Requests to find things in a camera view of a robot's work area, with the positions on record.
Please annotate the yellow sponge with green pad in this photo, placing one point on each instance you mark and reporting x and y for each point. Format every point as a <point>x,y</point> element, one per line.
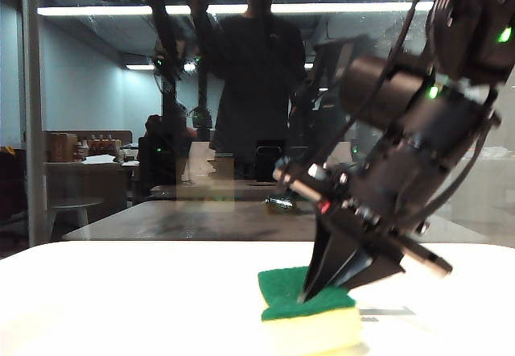
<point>289,299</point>

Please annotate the white round stool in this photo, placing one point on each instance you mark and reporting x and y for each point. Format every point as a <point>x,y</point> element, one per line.
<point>74,207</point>

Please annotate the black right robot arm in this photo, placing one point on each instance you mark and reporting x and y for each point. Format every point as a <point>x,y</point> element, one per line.
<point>462,13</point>

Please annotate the grey vertical frame post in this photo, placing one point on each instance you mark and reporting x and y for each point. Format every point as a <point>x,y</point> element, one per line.
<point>33,130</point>

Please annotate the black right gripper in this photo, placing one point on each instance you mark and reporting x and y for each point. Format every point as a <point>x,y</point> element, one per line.
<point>390,183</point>

